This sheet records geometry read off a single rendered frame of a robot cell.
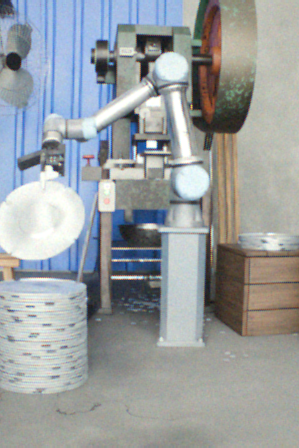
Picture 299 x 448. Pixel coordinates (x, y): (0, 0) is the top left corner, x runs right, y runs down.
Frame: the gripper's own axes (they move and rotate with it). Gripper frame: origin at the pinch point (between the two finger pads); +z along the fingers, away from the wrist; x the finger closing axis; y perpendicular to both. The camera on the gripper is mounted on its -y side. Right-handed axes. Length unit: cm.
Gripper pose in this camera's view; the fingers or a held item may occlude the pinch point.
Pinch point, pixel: (41, 187)
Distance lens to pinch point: 172.0
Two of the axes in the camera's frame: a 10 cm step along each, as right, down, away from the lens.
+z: 0.7, 7.5, -6.6
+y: 9.9, 0.0, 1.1
